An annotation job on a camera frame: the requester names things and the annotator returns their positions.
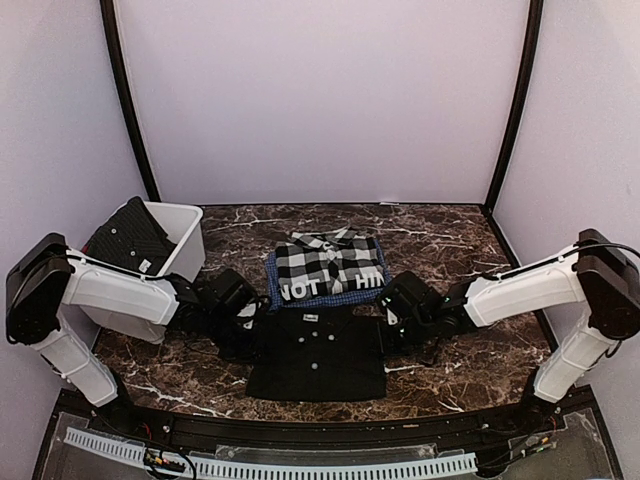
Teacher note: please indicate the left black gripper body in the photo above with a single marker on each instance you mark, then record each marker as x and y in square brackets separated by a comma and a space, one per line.
[234, 345]

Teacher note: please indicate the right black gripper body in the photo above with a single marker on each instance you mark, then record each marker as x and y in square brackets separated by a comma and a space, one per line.
[409, 339]

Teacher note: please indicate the black long sleeve shirt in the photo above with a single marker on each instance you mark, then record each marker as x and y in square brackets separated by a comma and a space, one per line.
[318, 355]

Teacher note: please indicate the black white plaid shirt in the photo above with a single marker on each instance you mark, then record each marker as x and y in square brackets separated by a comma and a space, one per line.
[326, 263]

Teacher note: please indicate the blue checked shirt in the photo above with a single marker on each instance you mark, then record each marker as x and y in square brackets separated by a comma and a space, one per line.
[351, 298]

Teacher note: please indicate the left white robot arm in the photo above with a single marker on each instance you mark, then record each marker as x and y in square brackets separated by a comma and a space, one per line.
[52, 275]

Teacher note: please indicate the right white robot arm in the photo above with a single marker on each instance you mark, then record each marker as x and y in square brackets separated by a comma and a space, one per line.
[600, 275]

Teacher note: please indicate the white plastic bin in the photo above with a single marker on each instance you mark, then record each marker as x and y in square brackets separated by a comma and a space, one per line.
[185, 240]

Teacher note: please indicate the black patterned shirt in bin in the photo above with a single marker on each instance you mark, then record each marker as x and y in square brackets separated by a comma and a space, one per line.
[131, 239]

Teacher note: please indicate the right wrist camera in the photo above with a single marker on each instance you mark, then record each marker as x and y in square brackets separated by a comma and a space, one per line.
[392, 318]

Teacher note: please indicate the black curved table rail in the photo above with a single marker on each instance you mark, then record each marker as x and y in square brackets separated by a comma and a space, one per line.
[192, 432]

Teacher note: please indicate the white slotted cable duct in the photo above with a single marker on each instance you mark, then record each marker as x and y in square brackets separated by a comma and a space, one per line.
[245, 463]

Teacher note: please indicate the right black frame post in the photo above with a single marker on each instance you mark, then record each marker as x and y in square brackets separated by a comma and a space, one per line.
[525, 70]

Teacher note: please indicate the black frame post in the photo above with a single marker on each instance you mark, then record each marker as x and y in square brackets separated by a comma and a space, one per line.
[118, 67]
[525, 70]

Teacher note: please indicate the left black frame post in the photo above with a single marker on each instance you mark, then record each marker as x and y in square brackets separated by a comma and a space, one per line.
[118, 67]

